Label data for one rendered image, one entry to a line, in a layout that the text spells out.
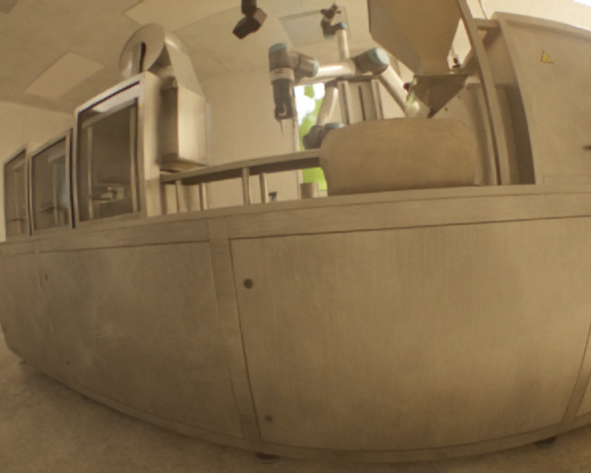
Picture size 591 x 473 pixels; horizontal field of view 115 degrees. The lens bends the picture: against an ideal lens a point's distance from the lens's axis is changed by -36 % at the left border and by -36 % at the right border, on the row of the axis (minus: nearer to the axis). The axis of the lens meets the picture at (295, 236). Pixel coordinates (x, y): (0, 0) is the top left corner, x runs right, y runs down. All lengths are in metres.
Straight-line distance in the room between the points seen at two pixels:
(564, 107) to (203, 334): 1.21
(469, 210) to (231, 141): 3.38
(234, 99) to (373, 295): 3.53
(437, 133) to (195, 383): 0.89
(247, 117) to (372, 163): 3.16
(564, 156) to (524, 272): 0.43
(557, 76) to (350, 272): 0.88
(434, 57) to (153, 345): 1.23
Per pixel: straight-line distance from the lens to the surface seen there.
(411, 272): 0.60
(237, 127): 3.77
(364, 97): 2.34
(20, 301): 1.73
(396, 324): 0.63
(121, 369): 1.09
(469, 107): 0.93
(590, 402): 1.06
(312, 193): 1.20
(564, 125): 1.01
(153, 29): 1.45
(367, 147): 0.67
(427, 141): 0.69
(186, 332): 0.79
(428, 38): 1.04
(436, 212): 0.59
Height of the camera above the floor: 0.78
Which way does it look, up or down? 5 degrees down
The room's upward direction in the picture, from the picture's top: 5 degrees counter-clockwise
